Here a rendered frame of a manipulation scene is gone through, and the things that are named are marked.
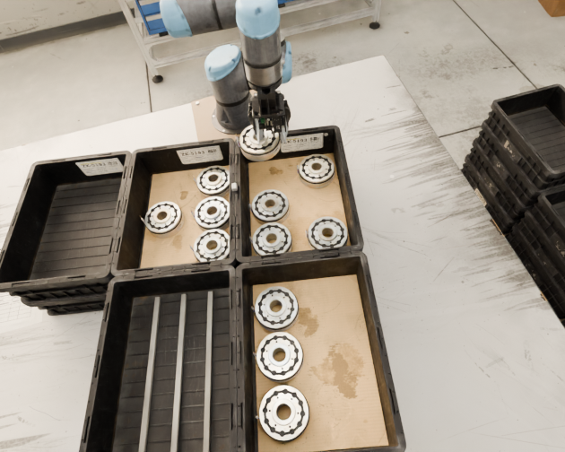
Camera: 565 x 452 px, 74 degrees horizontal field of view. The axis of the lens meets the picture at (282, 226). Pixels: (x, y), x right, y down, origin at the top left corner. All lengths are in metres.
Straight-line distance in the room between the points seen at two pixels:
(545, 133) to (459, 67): 1.18
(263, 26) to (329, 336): 0.65
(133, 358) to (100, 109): 2.25
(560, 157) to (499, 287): 0.80
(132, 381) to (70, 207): 0.57
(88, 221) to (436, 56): 2.47
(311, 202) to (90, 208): 0.66
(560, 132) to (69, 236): 1.85
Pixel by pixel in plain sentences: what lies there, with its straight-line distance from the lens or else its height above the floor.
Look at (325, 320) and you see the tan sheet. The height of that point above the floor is 0.83.
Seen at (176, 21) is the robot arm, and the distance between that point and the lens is 0.84.
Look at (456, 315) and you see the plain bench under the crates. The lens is 1.11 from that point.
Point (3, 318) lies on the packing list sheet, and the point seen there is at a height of 0.70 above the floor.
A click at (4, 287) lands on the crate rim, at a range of 1.11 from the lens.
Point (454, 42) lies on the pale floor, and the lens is 3.15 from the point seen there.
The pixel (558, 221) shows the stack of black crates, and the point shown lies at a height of 0.48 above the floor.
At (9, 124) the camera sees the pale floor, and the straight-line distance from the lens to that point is 3.32.
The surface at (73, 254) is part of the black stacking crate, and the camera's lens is 1.19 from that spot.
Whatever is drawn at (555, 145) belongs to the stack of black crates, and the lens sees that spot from 1.87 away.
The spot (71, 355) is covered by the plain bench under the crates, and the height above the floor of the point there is 0.70.
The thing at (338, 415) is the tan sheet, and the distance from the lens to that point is 0.87.
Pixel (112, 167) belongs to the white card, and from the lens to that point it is 1.23.
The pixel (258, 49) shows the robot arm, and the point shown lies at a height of 1.29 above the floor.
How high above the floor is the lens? 1.70
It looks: 59 degrees down
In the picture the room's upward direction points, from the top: 10 degrees counter-clockwise
